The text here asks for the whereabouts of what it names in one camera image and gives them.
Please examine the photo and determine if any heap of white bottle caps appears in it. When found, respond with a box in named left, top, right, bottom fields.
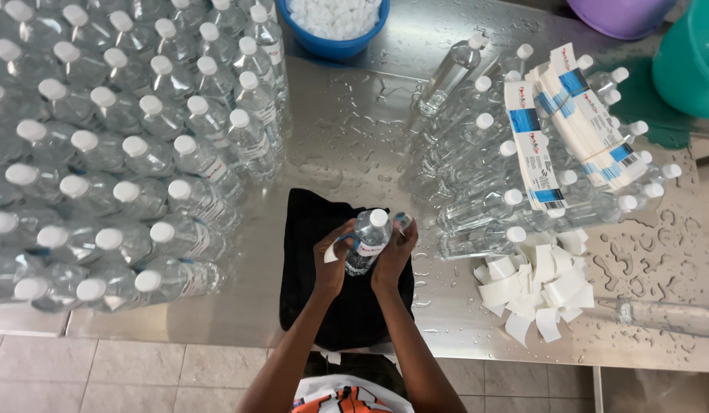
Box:
left=287, top=0, right=384, bottom=41

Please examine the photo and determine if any person's white orange shirt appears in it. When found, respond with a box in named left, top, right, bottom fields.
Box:
left=291, top=376, right=415, bottom=413

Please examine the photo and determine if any blue plastic bowl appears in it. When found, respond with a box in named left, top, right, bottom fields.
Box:
left=276, top=0, right=391, bottom=63

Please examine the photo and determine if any pile of white backing papers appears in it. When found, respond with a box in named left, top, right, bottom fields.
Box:
left=474, top=229, right=596, bottom=346

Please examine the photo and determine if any pile of lying unlabelled bottles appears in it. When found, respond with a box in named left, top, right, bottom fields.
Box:
left=409, top=31, right=683, bottom=262

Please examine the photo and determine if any group of standing labelled bottles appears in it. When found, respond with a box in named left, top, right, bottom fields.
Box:
left=0, top=0, right=291, bottom=315

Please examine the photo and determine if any thick banded bundle of labels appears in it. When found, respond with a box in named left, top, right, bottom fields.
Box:
left=527, top=43, right=649, bottom=192

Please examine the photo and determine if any purple plastic basin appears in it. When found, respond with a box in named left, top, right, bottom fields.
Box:
left=566, top=0, right=679, bottom=41

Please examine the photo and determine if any thin bundle of label strips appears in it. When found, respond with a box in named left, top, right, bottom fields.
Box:
left=504, top=79, right=569, bottom=212

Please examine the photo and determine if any white blue bottle label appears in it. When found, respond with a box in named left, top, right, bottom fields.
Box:
left=324, top=212, right=414, bottom=265

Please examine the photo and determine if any person's right hand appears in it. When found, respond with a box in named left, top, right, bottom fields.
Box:
left=370, top=220, right=419, bottom=294

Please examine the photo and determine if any teal plastic bucket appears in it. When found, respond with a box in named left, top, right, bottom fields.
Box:
left=652, top=0, right=709, bottom=120

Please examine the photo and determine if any clear uncapped plastic bottle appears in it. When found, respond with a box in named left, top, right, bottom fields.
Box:
left=598, top=294, right=709, bottom=340

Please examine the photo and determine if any clear capped water bottle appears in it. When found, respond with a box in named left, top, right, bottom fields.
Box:
left=344, top=208, right=393, bottom=277

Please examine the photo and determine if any person's left hand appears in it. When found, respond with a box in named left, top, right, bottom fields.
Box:
left=312, top=218, right=359, bottom=299

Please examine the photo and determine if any black cloth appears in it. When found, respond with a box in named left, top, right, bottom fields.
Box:
left=279, top=188, right=415, bottom=352

